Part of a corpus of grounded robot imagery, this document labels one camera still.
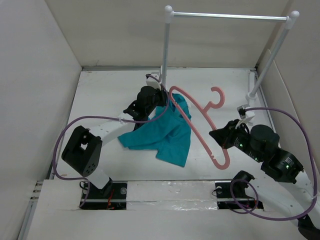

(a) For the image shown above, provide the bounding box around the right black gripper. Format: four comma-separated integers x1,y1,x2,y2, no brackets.
208,118,263,162

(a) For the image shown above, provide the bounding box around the teal t shirt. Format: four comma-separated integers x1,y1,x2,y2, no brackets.
118,101,191,167

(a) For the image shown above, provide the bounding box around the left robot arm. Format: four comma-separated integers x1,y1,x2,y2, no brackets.
61,84,169,199

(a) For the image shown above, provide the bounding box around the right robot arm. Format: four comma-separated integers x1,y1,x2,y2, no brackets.
209,119,320,240

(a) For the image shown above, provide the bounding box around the white metal clothes rack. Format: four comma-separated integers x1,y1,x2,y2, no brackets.
160,5,300,107

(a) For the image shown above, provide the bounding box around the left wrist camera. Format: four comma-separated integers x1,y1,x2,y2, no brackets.
146,72,162,90

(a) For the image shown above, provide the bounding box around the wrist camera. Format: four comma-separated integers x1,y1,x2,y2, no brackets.
146,72,162,90
237,104,255,126

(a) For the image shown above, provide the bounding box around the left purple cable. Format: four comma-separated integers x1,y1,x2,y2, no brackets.
51,74,171,208

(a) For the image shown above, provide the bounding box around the purple cable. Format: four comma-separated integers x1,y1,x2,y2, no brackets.
51,74,171,208
229,107,319,221

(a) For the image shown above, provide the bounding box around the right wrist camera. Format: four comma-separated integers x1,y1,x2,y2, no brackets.
237,104,255,126

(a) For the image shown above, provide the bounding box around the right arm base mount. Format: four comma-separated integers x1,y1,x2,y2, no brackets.
211,170,264,210

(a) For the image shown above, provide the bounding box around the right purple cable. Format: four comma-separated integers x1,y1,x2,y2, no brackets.
229,107,319,221

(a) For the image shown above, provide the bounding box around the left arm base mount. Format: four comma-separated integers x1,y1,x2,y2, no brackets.
79,181,128,210

